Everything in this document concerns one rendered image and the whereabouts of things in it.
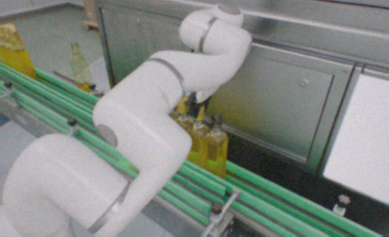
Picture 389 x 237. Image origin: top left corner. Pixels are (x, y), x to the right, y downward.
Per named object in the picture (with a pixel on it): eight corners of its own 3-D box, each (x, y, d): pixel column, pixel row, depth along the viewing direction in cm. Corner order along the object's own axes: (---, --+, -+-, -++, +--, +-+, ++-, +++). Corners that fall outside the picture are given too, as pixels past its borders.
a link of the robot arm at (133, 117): (120, 98, 54) (176, 149, 55) (23, 184, 41) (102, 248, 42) (150, 49, 41) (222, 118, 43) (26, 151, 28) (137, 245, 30)
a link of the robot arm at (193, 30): (223, 32, 50) (178, 11, 52) (208, 79, 57) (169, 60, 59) (251, 9, 60) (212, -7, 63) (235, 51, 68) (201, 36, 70)
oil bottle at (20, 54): (39, 84, 146) (21, 30, 130) (29, 88, 142) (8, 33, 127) (34, 81, 149) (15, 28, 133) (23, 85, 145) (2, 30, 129)
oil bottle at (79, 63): (95, 94, 138) (83, 42, 123) (86, 99, 134) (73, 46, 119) (87, 91, 140) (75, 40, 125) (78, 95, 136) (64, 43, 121)
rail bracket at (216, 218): (239, 210, 81) (243, 181, 74) (207, 257, 70) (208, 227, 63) (230, 205, 83) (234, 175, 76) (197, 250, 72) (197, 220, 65)
